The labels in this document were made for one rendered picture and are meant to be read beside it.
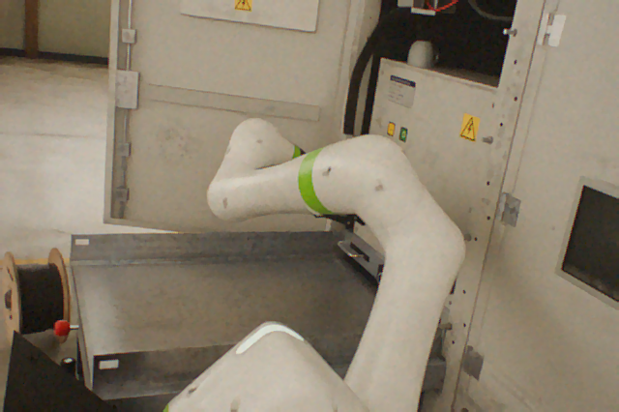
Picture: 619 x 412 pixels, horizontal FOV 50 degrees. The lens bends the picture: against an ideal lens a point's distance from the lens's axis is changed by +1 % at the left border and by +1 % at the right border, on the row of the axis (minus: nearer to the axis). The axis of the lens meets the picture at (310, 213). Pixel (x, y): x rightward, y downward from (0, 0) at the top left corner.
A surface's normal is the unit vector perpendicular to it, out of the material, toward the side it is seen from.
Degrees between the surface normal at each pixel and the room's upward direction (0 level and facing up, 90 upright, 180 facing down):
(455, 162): 90
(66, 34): 90
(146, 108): 90
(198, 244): 90
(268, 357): 48
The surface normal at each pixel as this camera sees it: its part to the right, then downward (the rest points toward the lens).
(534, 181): -0.92, 0.00
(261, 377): -0.22, -0.35
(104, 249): 0.38, 0.33
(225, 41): 0.02, 0.30
